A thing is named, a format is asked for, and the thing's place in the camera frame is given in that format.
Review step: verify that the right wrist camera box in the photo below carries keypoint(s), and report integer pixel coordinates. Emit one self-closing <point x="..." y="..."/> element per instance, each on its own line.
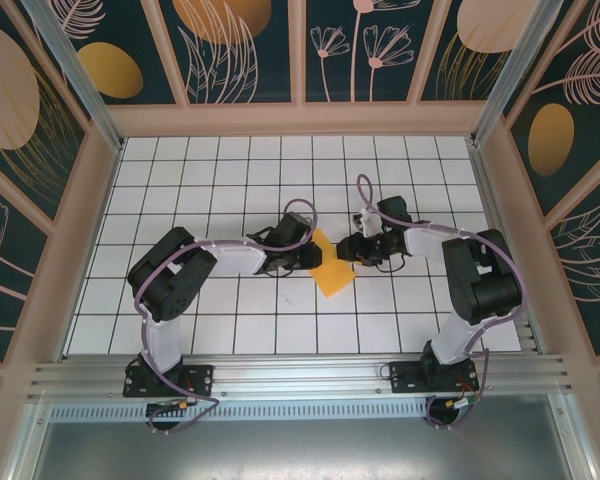
<point x="369" y="223"/>

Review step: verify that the wall panel with beige oval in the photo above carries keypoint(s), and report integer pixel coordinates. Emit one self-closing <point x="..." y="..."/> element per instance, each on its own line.
<point x="480" y="30"/>

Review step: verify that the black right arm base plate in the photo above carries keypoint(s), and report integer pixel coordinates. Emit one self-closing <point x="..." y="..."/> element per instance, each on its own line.
<point x="405" y="375"/>

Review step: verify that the wall panel with pink flowers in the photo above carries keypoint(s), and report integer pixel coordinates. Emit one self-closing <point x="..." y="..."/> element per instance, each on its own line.
<point x="380" y="50"/>

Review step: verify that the aluminium mounting rail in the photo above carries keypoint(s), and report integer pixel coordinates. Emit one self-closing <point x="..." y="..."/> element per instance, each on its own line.
<point x="300" y="375"/>

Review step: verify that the aluminium side rail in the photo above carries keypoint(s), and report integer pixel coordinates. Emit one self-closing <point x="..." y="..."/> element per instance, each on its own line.
<point x="495" y="225"/>

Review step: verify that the grey metal plate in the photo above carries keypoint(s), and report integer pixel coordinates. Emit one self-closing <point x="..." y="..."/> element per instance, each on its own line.
<point x="300" y="450"/>

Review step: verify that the wall panel with orange oval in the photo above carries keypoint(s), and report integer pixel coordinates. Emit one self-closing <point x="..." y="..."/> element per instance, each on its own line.
<point x="110" y="70"/>

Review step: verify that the wall panel with tulip outline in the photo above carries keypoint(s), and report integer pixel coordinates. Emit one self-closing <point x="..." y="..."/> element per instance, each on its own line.
<point x="0" y="260"/>

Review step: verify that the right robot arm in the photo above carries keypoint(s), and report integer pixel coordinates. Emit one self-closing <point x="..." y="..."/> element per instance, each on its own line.
<point x="490" y="295"/>

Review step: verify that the wall panel with beige circle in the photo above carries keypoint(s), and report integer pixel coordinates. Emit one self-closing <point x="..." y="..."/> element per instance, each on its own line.
<point x="10" y="85"/>

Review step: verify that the wall panel with feather outlines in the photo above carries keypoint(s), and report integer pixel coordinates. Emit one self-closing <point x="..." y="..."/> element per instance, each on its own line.
<point x="550" y="140"/>

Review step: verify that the wall panel with pink leaves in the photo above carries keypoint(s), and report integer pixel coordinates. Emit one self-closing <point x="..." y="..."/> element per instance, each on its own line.
<point x="590" y="260"/>

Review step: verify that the aluminium corner post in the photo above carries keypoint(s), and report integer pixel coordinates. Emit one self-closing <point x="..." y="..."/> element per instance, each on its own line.
<point x="80" y="85"/>
<point x="510" y="75"/>

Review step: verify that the yellow cloth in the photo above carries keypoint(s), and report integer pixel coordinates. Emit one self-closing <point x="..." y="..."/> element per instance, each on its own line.
<point x="332" y="280"/>

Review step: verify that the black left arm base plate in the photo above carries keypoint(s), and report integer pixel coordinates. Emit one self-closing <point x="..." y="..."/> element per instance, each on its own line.
<point x="200" y="375"/>

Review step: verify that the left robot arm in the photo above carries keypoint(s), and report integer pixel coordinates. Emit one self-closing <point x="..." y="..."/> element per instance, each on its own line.
<point x="162" y="340"/>

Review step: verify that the wall panel with leaf outlines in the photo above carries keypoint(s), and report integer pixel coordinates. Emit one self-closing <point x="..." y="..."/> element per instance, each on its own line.
<point x="230" y="50"/>

